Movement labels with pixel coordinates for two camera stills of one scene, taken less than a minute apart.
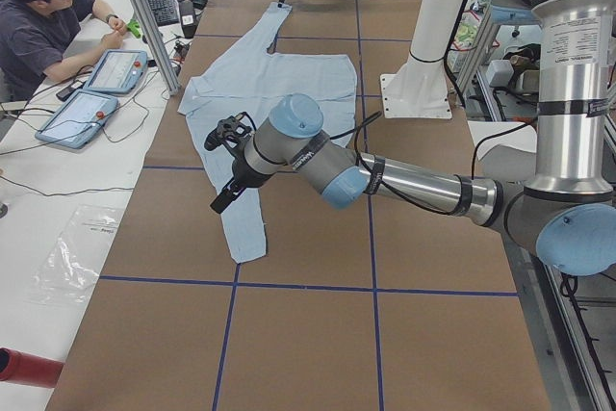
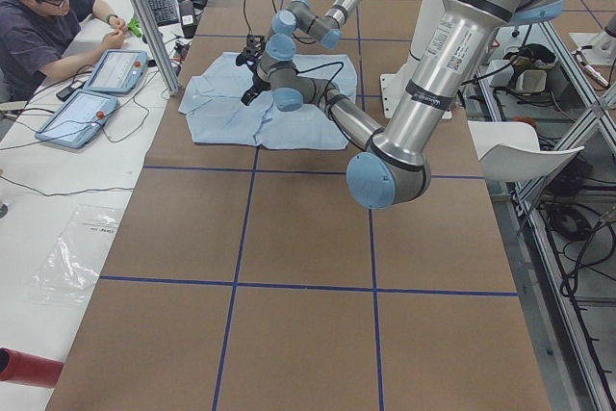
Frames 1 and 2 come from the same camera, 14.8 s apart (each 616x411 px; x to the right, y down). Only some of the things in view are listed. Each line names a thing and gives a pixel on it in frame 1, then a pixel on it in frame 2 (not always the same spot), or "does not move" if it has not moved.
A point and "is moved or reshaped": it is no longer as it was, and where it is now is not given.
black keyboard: (163, 4) does not move
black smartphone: (66, 92) does not move
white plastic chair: (506, 156) does not move
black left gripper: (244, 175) to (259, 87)
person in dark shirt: (39, 16) does not move
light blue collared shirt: (250, 81) is moved or reshaped
